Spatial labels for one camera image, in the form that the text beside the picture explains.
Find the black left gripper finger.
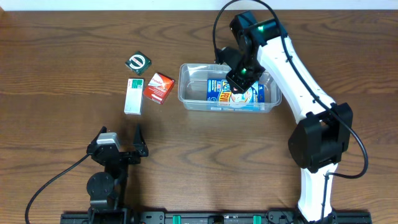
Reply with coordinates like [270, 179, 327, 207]
[133, 124, 149, 157]
[93, 126, 107, 144]

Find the blue Kool Fever box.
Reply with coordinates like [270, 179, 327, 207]
[206, 79, 265, 111]

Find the clear plastic container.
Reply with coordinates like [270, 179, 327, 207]
[178, 63, 282, 113]

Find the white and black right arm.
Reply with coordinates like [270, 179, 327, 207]
[216, 11, 353, 223]

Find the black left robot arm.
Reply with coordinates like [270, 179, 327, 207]
[86, 126, 149, 224]

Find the white and green box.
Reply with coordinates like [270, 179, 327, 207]
[124, 78, 144, 115]

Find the red Panadol box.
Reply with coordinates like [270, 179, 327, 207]
[143, 73, 175, 105]

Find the dark green square box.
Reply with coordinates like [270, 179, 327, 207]
[125, 51, 152, 76]

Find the black mounting rail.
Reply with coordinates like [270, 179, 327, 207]
[60, 210, 373, 224]

